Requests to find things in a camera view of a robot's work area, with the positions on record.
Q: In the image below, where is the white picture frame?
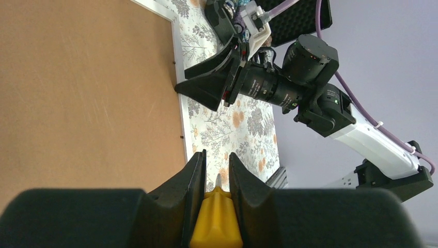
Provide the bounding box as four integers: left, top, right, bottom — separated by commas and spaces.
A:
1, 1, 186, 208

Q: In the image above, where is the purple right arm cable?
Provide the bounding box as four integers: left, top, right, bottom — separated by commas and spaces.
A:
260, 0, 436, 175

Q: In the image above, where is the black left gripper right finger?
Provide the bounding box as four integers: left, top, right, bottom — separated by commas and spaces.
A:
229, 153, 424, 247

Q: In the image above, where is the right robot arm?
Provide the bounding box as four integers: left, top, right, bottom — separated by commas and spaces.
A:
175, 35, 433, 201

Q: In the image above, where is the yellow handled screwdriver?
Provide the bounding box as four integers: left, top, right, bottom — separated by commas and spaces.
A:
189, 174, 243, 248

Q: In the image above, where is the black poker chip case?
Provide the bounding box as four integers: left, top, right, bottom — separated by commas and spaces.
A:
205, 0, 333, 48

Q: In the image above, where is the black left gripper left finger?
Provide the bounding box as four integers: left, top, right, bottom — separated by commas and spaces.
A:
1, 151, 207, 247

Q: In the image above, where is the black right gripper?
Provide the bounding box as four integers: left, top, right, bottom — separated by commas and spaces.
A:
174, 36, 305, 112

